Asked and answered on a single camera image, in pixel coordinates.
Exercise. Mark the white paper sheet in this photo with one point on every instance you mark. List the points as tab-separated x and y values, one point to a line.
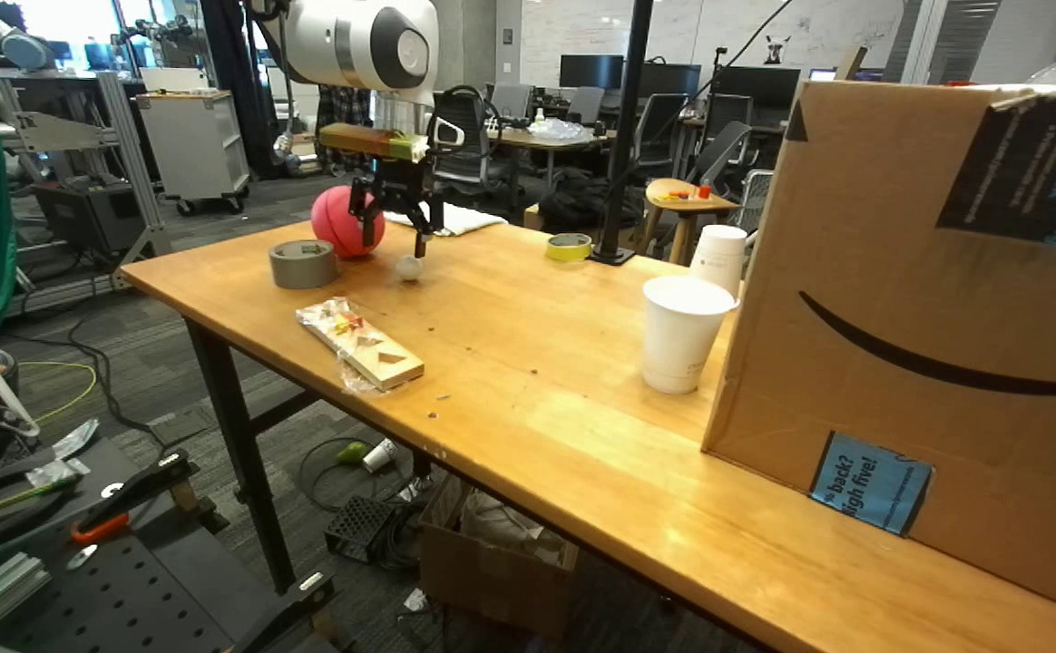
458	217

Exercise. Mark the grey metal shelf frame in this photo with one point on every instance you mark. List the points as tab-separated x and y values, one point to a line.
114	130

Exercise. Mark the black vertical pole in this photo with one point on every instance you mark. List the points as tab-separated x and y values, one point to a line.
623	130

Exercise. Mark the pink basketball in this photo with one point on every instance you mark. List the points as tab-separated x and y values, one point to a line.
334	223

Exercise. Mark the aluminium extrusion bar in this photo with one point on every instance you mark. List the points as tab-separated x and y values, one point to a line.
0	588

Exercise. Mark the yellow red triangle block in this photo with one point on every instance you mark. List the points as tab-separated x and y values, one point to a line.
351	325

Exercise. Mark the black perforated metal plate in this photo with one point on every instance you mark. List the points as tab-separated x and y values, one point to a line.
114	599

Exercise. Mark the grey duct tape roll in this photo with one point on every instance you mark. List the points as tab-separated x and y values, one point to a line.
304	274

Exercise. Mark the wooden triangle puzzle board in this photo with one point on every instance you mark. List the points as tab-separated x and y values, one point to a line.
364	345

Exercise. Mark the black metal table leg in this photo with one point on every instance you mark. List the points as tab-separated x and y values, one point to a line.
239	458

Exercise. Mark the large cardboard shipping box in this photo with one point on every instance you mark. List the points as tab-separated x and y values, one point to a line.
913	302

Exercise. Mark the white paper cup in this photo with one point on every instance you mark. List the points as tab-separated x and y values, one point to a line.
675	345
721	255

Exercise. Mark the black office chair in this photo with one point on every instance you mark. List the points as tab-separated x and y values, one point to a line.
458	128

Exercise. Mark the white wheeled cabinet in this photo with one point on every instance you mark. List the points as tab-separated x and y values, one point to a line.
195	145

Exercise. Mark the round wooden side table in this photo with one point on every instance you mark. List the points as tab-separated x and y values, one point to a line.
687	197

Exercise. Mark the yellow-green tape roll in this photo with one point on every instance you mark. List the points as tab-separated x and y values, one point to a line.
570	251

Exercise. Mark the clear plastic wrap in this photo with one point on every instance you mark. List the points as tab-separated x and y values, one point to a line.
364	380

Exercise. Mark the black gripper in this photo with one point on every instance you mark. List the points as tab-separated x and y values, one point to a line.
402	182

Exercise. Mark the open cardboard box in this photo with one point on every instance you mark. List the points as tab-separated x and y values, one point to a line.
490	580

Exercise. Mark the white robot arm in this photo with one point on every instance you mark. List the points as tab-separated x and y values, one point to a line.
358	41

